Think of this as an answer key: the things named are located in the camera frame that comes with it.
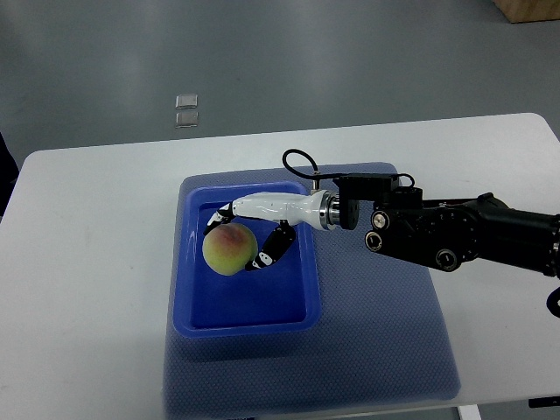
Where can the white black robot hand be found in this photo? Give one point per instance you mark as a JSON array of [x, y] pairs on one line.
[[319, 210]]

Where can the green pink peach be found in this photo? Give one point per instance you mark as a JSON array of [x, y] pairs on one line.
[[228, 248]]

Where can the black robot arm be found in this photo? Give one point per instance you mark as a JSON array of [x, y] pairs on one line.
[[443, 234]]

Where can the lower floor metal plate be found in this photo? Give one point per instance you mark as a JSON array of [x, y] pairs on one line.
[[187, 119]]

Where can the floor metal plate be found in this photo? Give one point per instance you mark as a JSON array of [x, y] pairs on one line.
[[186, 101], [187, 119]]

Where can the upper floor metal plate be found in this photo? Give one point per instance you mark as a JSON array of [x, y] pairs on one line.
[[186, 101]]

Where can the blue plastic tray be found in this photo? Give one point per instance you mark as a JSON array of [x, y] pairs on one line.
[[283, 298]]

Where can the blue textured mat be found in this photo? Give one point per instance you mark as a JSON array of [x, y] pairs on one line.
[[381, 339]]

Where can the white table leg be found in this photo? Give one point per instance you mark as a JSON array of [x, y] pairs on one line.
[[469, 412]]

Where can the brown cardboard box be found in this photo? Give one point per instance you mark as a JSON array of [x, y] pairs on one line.
[[528, 11]]

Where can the black table edge bracket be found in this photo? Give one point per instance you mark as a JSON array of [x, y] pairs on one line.
[[544, 402]]

